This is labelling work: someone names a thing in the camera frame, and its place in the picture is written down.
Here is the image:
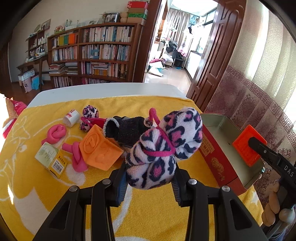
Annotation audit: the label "large wooden bookshelf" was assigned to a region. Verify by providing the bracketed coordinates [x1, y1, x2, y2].
[47, 23, 142, 88]

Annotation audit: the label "small wooden side shelf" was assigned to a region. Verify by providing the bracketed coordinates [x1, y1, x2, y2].
[26, 28, 47, 62]

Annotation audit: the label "orange foam cube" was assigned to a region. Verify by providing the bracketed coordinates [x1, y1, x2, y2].
[79, 125, 123, 171]

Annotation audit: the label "green yellow small carton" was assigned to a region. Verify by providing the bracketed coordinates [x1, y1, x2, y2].
[35, 142, 68, 178]

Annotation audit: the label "white wrapped tissue roll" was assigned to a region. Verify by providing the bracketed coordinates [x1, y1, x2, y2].
[63, 109, 80, 128]

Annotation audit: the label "brown wooden door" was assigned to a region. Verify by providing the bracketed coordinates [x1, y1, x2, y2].
[187, 0, 246, 111]

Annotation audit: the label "right hand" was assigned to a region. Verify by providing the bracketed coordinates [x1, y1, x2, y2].
[261, 183, 295, 232]

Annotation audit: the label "black fuzzy sock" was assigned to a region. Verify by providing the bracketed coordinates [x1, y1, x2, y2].
[103, 116, 149, 148]

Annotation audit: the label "purple patterned curtain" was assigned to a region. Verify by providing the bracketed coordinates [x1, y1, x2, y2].
[206, 1, 295, 164]

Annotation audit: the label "yellow patterned towel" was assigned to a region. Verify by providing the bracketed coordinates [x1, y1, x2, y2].
[0, 95, 265, 241]

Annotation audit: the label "stacked gift boxes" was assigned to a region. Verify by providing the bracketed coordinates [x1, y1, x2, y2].
[127, 1, 149, 26]

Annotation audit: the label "large leopard print fuzzy sock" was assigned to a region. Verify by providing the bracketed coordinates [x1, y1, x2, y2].
[125, 107, 203, 190]

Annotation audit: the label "pink knotted foam tube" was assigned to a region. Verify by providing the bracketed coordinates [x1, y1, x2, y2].
[62, 142, 88, 173]
[41, 124, 67, 145]

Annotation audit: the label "red tin box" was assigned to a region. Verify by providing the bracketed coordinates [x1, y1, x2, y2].
[199, 113, 264, 195]

